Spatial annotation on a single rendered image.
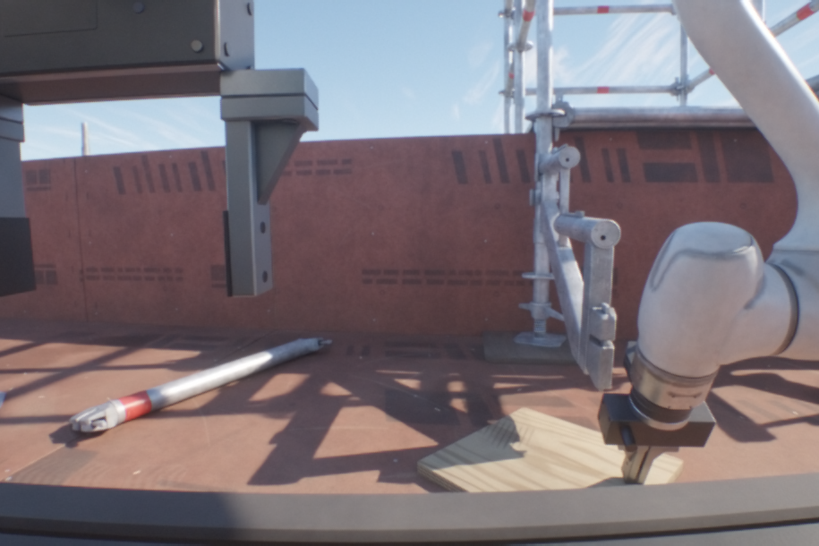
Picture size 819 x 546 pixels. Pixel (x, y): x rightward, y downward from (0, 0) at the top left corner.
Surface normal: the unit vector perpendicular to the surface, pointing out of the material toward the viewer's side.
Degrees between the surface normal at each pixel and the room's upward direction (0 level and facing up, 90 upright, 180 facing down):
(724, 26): 106
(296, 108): 90
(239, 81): 90
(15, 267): 90
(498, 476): 0
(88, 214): 90
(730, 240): 38
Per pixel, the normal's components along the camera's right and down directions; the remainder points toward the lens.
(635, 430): -0.13, 0.52
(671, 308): -0.86, 0.26
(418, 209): -0.14, 0.11
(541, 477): 0.00, -0.99
